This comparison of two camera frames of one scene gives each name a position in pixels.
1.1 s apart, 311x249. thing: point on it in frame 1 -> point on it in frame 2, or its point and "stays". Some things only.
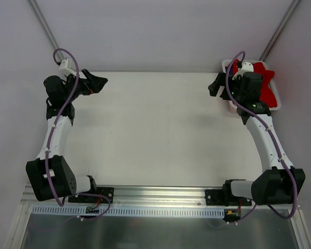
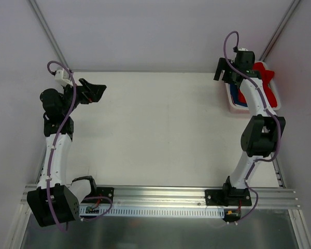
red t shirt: x=266 y=94 stays
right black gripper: x=223 y=86 -> x=225 y=73
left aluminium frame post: x=33 y=4 stays
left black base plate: x=109 y=191 stays
